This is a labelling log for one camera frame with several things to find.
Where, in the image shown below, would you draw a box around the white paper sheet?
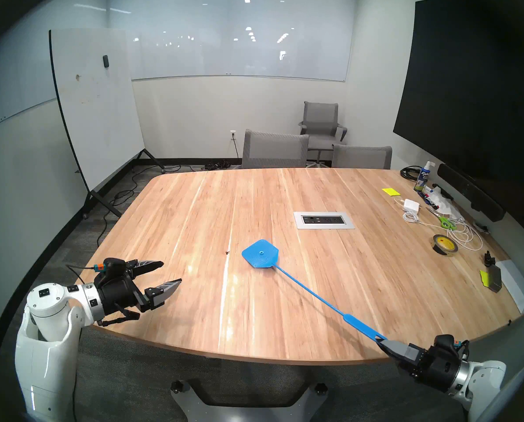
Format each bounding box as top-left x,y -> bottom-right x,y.
495,259 -> 524,314

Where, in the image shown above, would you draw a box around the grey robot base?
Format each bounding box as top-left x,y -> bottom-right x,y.
170,379 -> 328,422

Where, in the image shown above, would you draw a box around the crumpled white cloth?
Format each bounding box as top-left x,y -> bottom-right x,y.
427,187 -> 459,218

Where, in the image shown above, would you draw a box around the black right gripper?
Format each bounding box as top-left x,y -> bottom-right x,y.
376,338 -> 462,394

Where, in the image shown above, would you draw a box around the glass wall board with writing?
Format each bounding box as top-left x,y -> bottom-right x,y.
0,25 -> 58,136

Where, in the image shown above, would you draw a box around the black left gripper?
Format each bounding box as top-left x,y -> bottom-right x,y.
94,259 -> 183,328

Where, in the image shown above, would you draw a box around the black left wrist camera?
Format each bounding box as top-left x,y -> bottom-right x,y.
93,258 -> 127,274

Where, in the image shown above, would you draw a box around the silver table outlet box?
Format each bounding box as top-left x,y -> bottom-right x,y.
294,211 -> 355,230

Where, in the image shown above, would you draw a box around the large black wall screen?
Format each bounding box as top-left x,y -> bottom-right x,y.
393,0 -> 524,233

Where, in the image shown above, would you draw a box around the wide grey mesh chair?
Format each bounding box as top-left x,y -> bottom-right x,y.
241,129 -> 310,169

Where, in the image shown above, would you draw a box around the long black floor cable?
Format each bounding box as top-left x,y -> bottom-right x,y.
96,164 -> 181,246

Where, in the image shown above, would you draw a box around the grey office armchair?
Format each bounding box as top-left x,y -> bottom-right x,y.
298,102 -> 348,167

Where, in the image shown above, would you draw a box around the white power adapter with cable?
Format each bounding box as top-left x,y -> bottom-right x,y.
394,198 -> 484,251

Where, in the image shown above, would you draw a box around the black yellow tape roll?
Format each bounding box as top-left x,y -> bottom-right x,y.
432,234 -> 459,256

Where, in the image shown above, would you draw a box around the blue plastic fly swatter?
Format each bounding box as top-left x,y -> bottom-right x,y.
242,239 -> 388,342

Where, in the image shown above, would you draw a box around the black left camera cable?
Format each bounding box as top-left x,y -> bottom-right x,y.
65,263 -> 96,284

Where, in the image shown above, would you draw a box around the narrow grey mesh chair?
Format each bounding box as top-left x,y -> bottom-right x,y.
331,144 -> 393,170

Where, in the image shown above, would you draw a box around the black video sound bar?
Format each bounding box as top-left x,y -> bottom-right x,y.
438,163 -> 506,222

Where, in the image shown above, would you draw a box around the large glass wall board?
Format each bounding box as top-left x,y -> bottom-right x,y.
108,0 -> 348,82

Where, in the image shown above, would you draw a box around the green handled scissors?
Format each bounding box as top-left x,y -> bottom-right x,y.
427,207 -> 458,231

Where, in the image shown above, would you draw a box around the rolling whiteboard on black stand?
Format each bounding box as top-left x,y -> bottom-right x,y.
49,28 -> 166,218

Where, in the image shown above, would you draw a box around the whiteboard cleaner spray bottle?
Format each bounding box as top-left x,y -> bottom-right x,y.
413,161 -> 436,192

